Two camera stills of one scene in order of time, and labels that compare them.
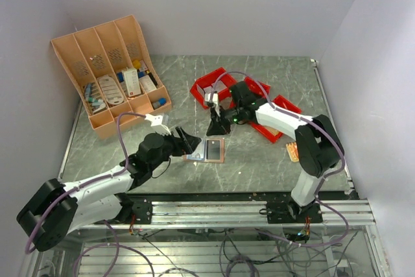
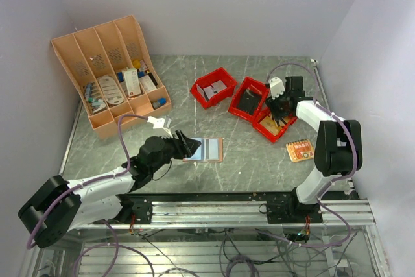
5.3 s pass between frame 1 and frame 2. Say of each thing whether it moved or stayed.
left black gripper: stayed
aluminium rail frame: stayed
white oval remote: stayed
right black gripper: moved
